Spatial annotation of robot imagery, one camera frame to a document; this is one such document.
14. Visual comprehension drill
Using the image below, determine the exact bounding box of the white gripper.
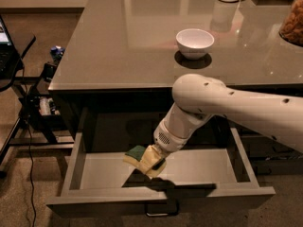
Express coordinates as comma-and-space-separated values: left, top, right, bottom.
138, 121, 187, 178

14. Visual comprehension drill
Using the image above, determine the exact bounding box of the green and yellow sponge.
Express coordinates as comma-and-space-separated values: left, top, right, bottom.
123, 146, 146, 174

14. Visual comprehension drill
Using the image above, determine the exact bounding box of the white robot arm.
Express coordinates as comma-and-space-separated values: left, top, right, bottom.
137, 74, 303, 177

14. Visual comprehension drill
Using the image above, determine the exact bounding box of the open grey top drawer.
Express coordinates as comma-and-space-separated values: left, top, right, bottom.
47, 112, 275, 218

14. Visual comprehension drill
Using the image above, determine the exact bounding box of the lower side drawer unit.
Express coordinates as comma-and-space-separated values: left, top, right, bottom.
237, 126, 303, 175

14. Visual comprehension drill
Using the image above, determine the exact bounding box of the grey desk cabinet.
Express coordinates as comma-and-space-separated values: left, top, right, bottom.
49, 0, 303, 132

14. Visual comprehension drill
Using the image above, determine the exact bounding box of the black folding stand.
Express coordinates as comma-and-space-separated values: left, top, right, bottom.
0, 34, 74, 164

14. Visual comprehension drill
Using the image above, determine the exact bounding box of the white bowl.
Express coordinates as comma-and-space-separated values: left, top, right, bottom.
176, 28, 214, 60

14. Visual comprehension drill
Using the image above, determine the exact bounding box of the blue capped bottle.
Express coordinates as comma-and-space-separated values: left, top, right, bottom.
50, 45, 65, 64

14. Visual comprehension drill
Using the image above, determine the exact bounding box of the laptop on stand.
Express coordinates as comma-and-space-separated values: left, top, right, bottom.
0, 16, 22, 80

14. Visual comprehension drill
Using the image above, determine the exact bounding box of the glass jar of snacks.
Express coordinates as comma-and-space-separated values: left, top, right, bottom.
279, 0, 303, 46

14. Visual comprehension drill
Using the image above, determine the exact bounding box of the metal drawer handle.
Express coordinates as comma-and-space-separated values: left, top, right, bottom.
145, 201, 179, 218

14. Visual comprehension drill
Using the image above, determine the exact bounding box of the black cable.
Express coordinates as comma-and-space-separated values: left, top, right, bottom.
18, 57, 37, 227

